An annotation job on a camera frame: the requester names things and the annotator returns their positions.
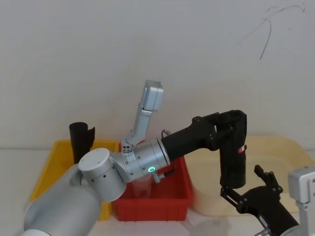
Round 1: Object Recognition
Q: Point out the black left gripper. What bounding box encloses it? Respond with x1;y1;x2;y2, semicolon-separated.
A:
161;109;248;161

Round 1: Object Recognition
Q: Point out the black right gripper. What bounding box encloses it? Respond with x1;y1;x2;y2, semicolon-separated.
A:
220;164;300;236

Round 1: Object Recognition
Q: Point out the cream plastic tray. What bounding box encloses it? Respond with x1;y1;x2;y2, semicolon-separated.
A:
190;134;315;217

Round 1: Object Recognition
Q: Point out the red plastic bin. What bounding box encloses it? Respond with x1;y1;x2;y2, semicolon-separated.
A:
112;141;193;222

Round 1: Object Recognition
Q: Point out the clear plastic cup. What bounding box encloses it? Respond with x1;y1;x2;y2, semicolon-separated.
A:
132;175;154;198

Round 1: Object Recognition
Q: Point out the black rolled sheet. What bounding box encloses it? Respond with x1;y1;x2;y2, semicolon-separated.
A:
68;121;96;166

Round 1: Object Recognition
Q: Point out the yellow plastic bin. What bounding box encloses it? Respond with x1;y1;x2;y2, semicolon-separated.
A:
29;139;119;221

